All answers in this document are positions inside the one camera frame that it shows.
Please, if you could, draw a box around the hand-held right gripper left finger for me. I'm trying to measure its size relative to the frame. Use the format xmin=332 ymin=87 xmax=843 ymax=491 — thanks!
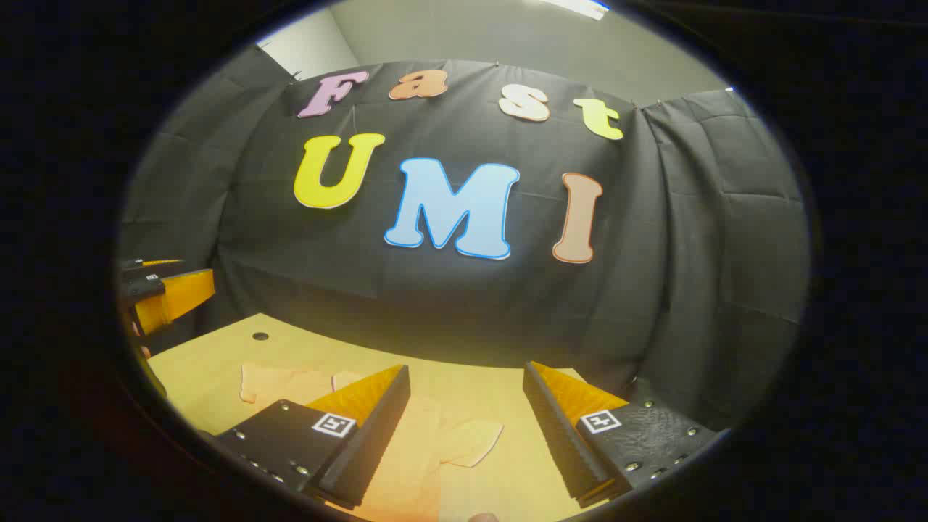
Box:
xmin=214 ymin=365 xmax=411 ymax=510

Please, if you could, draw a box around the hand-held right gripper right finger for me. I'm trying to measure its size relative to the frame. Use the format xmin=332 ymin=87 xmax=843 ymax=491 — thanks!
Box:
xmin=522 ymin=361 xmax=720 ymax=508

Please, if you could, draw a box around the orange T-shirt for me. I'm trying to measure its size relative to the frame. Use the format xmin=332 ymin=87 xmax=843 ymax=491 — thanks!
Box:
xmin=239 ymin=361 xmax=505 ymax=522

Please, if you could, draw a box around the black backdrop cloth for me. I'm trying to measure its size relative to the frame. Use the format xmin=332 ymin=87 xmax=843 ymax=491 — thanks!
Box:
xmin=120 ymin=47 xmax=811 ymax=436

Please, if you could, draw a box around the ceiling light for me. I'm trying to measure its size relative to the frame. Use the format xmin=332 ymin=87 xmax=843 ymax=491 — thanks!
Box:
xmin=540 ymin=0 xmax=611 ymax=20

